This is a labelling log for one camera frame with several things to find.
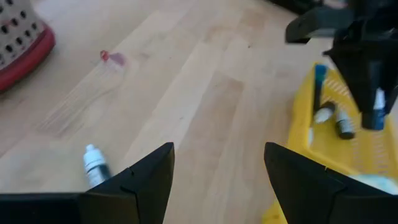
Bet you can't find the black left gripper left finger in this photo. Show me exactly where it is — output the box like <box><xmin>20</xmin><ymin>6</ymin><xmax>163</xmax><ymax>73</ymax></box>
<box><xmin>0</xmin><ymin>142</ymin><xmax>175</xmax><ymax>224</ymax></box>

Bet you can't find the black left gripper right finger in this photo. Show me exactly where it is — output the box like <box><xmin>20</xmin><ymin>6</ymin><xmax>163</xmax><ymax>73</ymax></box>
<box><xmin>264</xmin><ymin>142</ymin><xmax>398</xmax><ymax>224</ymax></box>

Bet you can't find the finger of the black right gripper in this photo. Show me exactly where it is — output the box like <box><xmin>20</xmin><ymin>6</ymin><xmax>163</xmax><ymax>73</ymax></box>
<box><xmin>384</xmin><ymin>60</ymin><xmax>398</xmax><ymax>113</ymax></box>
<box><xmin>329</xmin><ymin>55</ymin><xmax>379</xmax><ymax>114</ymax></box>

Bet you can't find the blue pen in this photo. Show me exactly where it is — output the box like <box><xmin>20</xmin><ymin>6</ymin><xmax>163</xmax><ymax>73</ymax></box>
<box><xmin>313</xmin><ymin>63</ymin><xmax>328</xmax><ymax>113</ymax></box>

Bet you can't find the yellow slotted plastic basket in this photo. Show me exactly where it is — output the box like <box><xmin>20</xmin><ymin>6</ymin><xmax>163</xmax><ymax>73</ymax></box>
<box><xmin>262</xmin><ymin>62</ymin><xmax>398</xmax><ymax>224</ymax></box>

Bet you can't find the pale white flat item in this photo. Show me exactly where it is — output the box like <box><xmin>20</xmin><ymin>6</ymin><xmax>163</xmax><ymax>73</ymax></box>
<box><xmin>348</xmin><ymin>174</ymin><xmax>398</xmax><ymax>195</ymax></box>

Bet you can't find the clear pen with red cap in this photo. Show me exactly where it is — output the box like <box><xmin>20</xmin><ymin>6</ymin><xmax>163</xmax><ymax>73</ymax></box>
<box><xmin>37</xmin><ymin>49</ymin><xmax>127</xmax><ymax>138</ymax></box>

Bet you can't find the metal box grater red trim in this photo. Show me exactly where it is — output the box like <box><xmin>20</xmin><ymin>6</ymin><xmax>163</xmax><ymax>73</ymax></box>
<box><xmin>0</xmin><ymin>0</ymin><xmax>57</xmax><ymax>93</ymax></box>

